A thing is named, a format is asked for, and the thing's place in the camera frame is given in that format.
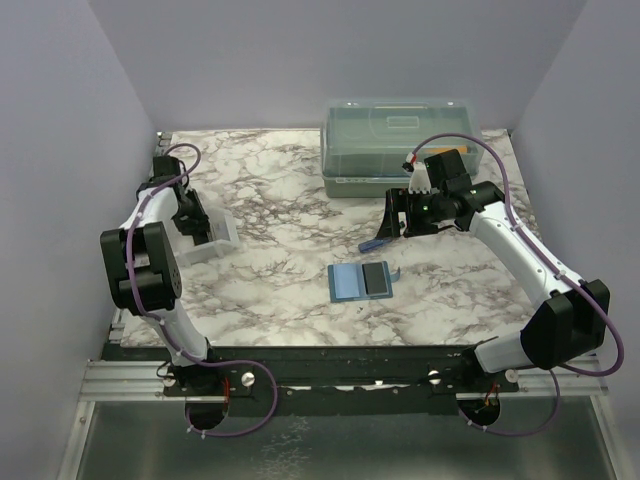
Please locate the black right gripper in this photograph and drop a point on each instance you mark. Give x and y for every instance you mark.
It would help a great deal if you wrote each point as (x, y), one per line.
(402, 200)

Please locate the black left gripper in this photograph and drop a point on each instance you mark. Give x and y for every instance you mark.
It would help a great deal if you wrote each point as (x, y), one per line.
(199, 220)

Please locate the white plastic card tray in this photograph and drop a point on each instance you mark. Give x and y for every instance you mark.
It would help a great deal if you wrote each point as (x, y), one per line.
(200, 247)

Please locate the black VIP card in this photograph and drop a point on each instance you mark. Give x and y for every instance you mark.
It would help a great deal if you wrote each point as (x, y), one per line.
(375, 278)

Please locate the blue leather card holder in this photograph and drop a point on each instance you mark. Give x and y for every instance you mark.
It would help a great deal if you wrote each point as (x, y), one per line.
(346, 283)

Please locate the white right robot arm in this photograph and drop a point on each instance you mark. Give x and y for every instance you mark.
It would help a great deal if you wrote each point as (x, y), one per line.
(568, 318)

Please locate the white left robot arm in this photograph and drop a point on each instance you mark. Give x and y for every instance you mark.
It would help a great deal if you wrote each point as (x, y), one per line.
(142, 272)

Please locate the clear lidded storage box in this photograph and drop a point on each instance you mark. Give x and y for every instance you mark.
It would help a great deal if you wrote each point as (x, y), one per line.
(365, 141)

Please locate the blue transparent handle screwdriver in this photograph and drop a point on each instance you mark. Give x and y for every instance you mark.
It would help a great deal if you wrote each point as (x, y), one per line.
(372, 245)

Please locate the aluminium frame rail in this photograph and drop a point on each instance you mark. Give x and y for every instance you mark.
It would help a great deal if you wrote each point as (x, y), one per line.
(121, 381)

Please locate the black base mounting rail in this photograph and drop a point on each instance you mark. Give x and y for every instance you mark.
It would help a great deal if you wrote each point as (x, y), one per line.
(263, 372)

